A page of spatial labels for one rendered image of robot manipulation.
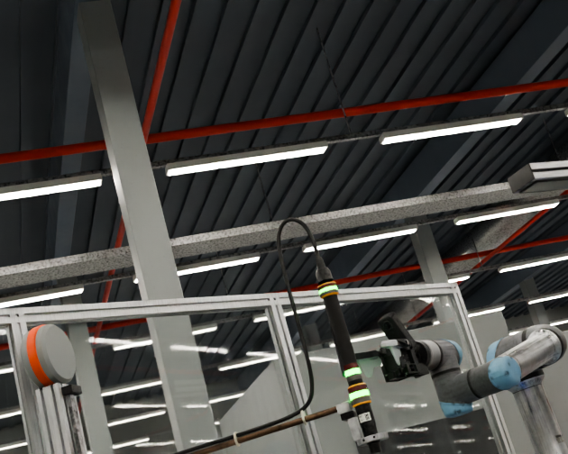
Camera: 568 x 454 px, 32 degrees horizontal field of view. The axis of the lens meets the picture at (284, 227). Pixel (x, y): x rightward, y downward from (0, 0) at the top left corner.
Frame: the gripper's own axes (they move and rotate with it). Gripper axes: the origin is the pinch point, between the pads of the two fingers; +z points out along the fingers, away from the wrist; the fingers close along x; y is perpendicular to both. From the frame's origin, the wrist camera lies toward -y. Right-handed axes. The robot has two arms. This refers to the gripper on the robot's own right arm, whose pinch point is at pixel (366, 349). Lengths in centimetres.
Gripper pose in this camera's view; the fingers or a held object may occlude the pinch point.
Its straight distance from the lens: 228.4
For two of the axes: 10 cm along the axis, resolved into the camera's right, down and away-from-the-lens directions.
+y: 2.6, 9.1, -3.2
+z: -6.6, -0.7, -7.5
